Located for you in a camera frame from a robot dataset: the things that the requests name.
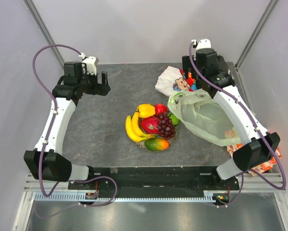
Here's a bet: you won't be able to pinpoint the avocado print plastic bag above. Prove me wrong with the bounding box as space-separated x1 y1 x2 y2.
168 90 240 147

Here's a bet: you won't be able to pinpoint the yellow fake bell pepper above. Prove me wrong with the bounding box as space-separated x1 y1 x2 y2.
136 104 156 118

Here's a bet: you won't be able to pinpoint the yellow fake banana bunch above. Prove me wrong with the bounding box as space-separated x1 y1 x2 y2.
125 112 155 142

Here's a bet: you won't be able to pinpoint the green fake round fruit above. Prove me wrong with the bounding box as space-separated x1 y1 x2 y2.
169 113 180 126

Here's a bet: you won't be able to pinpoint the red fake apple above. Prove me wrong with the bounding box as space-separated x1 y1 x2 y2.
155 103 168 116

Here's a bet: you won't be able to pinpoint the red fake dragon fruit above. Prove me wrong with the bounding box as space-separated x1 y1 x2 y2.
140 116 159 135

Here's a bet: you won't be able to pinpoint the dark red fake grapes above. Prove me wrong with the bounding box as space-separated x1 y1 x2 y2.
157 112 176 140

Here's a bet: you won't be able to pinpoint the orange green fake mango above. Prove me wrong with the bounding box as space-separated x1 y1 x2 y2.
144 138 170 152

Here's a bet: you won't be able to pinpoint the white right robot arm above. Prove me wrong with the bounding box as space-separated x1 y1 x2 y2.
182 48 280 190

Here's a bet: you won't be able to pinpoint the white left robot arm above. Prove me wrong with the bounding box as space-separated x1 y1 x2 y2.
24 56 111 189

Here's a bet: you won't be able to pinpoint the black beige patterned cloth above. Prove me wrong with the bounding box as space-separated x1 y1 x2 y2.
226 62 236 86

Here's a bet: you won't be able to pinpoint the white cartoon print cloth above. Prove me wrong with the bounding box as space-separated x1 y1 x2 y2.
155 66 197 97

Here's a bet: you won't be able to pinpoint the speckled ceramic plate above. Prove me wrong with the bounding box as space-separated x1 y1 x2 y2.
131 106 180 153

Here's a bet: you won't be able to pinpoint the orange floral cloth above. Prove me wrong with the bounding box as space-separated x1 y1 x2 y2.
227 137 276 173

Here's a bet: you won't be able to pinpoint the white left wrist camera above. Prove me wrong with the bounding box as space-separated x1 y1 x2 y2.
79 53 99 75

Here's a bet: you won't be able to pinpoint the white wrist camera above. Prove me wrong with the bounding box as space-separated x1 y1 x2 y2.
79 53 99 75
191 38 211 51

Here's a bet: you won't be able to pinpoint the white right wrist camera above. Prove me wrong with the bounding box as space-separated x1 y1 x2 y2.
191 38 211 51

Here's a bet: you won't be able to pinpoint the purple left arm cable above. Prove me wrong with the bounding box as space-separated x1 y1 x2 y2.
32 44 118 218

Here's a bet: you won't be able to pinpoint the grey slotted cable duct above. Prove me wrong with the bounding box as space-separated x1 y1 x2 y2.
34 191 230 203

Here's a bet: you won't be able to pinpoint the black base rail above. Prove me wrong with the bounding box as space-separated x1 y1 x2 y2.
66 166 240 193

